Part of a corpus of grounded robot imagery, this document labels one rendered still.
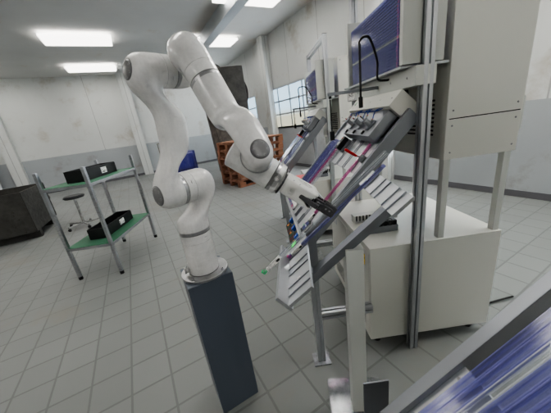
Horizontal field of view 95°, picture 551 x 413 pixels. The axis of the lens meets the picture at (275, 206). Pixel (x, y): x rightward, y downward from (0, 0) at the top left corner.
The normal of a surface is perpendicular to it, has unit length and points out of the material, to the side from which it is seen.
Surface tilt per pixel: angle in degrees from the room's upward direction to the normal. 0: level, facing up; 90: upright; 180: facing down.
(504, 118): 90
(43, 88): 90
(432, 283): 90
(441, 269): 90
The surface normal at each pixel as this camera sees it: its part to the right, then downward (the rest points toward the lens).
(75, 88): 0.49, 0.22
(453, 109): 0.06, 0.31
